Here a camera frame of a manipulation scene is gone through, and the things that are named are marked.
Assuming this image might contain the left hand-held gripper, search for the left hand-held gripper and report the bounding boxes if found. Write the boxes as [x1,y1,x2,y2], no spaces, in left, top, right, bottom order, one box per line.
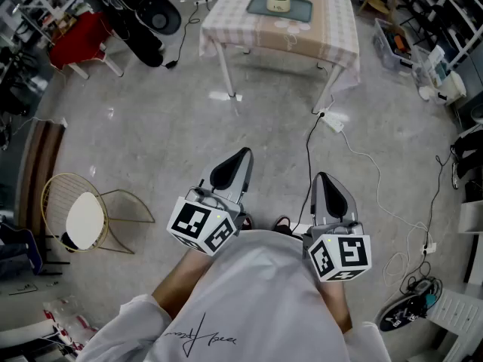
[167,147,254,256]

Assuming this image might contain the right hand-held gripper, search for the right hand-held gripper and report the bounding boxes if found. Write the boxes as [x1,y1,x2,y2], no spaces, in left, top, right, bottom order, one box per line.
[301,171,373,283]

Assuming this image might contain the green tray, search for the green tray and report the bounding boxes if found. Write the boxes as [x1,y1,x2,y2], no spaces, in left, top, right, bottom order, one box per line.
[246,0,314,24]

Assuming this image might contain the person's left forearm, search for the person's left forearm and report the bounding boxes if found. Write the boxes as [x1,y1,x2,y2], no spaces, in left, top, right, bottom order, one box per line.
[151,247,212,320]

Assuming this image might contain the person's right forearm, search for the person's right forearm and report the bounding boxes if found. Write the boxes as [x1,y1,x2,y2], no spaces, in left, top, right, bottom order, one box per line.
[318,279,354,335]

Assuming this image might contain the person's white shirt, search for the person's white shirt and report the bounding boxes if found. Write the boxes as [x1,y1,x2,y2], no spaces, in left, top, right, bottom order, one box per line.
[75,229,393,362]

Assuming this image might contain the black round disc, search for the black round disc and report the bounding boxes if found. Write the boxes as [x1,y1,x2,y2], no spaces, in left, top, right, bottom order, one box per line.
[379,294,418,333]

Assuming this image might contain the white cube shelf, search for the white cube shelf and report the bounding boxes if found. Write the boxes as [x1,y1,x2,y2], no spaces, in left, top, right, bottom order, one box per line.
[456,200,483,235]

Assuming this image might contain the table with checked tablecloth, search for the table with checked tablecloth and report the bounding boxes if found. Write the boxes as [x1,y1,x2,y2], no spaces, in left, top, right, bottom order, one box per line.
[198,0,361,94]

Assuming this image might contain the white drawer cabinet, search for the white drawer cabinet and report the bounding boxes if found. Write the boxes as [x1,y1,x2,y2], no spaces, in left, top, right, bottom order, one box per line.
[426,287,483,362]

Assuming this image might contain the clear storage bin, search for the clear storage bin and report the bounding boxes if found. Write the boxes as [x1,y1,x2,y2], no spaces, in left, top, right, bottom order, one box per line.
[373,17,416,75]

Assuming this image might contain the white round appliance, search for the white round appliance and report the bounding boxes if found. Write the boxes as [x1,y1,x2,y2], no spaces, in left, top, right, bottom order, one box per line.
[439,69,467,103]

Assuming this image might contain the white-rimmed black oval device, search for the white-rimmed black oval device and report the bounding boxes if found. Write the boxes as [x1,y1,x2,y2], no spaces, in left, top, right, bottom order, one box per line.
[135,0,183,36]

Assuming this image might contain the white electric kettle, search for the white electric kettle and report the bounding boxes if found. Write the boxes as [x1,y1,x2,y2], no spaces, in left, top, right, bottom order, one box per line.
[428,45,446,66]

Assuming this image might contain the brown wooden bench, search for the brown wooden bench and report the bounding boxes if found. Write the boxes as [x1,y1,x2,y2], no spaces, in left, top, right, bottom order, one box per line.
[18,118,67,237]

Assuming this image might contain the red and white plastic bags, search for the red and white plastic bags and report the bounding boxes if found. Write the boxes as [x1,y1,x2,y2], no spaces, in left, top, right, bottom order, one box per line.
[43,296,99,354]

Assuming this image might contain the dark blue stool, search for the dark blue stool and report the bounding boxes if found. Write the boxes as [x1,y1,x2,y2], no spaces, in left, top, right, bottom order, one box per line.
[0,222,43,277]

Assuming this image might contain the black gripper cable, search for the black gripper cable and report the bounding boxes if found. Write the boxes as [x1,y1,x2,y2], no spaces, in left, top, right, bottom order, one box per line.
[292,113,326,238]

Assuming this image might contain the white cable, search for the white cable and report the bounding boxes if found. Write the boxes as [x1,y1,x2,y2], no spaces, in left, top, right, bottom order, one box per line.
[339,128,433,248]

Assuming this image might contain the white table frame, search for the white table frame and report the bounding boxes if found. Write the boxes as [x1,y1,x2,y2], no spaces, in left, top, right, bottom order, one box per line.
[213,39,346,115]

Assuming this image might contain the tangle of chargers and cables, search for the tangle of chargers and cables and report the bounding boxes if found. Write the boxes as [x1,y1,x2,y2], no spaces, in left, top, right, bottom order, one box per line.
[399,273,445,312]

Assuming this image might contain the black power adapter cable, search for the black power adapter cable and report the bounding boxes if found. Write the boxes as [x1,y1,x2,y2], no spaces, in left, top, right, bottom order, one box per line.
[162,4,201,70]

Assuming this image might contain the gold wire chair white seat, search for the gold wire chair white seat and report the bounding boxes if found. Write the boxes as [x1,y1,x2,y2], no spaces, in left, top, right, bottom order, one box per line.
[40,172,155,255]

